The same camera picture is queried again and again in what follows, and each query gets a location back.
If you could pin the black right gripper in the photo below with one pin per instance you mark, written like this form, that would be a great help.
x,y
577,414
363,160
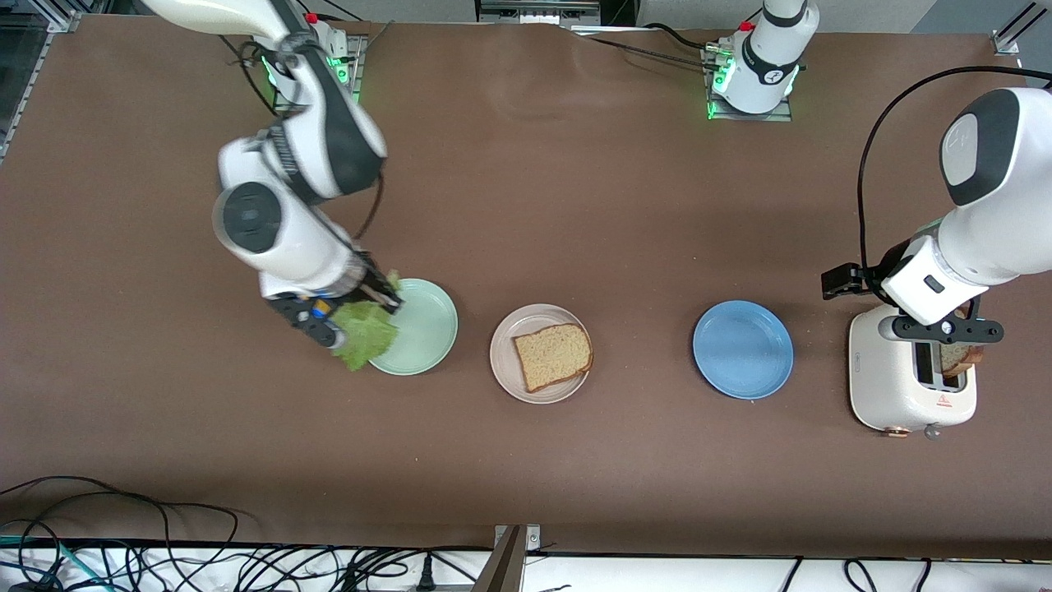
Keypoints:
x,y
371,285

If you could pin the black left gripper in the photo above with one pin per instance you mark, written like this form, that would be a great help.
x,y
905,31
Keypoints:
x,y
890,260

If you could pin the beige plate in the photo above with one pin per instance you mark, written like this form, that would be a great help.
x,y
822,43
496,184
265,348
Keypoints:
x,y
538,316

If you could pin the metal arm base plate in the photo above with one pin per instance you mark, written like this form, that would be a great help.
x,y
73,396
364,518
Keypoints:
x,y
748,117
357,53

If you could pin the green lettuce leaf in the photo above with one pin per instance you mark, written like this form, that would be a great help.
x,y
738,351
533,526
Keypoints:
x,y
366,333

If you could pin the brown bread slice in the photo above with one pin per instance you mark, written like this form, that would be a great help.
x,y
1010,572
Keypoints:
x,y
957,358
552,356

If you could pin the aluminium frame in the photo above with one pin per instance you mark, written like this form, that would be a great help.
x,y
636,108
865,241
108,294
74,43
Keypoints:
x,y
538,12

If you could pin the blue plate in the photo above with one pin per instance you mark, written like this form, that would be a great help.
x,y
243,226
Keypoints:
x,y
743,349

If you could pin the white toaster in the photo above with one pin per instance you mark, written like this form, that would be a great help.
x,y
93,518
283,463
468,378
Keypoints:
x,y
883,378

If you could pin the black power plug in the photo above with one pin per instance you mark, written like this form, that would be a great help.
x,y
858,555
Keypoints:
x,y
426,575

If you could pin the aluminium profile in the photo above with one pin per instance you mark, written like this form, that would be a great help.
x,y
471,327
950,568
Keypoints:
x,y
62,20
1004,41

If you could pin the grey metal post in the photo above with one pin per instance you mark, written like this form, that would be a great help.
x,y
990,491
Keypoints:
x,y
505,567

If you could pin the mint green plate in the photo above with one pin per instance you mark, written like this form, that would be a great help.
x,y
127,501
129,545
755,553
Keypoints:
x,y
427,329

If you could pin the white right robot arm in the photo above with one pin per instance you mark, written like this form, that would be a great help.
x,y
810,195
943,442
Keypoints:
x,y
329,140

